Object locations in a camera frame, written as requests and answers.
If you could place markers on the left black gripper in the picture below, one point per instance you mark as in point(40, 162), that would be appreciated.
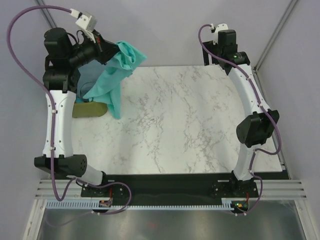
point(104, 50)

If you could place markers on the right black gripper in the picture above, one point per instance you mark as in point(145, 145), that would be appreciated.
point(211, 46)

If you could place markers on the teal t shirt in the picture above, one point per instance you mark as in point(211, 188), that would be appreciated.
point(107, 88)

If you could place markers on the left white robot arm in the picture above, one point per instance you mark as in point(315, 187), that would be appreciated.
point(60, 82)

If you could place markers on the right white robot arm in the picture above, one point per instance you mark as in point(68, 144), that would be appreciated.
point(260, 120)

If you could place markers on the grey blue t shirt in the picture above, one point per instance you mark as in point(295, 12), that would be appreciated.
point(89, 74)

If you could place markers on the olive green laundry bin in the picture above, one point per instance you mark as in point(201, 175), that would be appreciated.
point(89, 109)

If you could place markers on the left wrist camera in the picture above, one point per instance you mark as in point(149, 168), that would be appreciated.
point(85, 22)

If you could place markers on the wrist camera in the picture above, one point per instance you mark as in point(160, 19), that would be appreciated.
point(85, 22)
point(218, 27)

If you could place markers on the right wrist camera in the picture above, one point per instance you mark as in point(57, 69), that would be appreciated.
point(218, 27)

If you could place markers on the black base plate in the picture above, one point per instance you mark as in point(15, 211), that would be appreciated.
point(172, 190)

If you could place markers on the light blue cable duct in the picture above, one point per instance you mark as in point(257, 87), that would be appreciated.
point(89, 204)

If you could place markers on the aluminium frame rail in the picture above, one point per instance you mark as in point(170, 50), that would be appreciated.
point(272, 190)

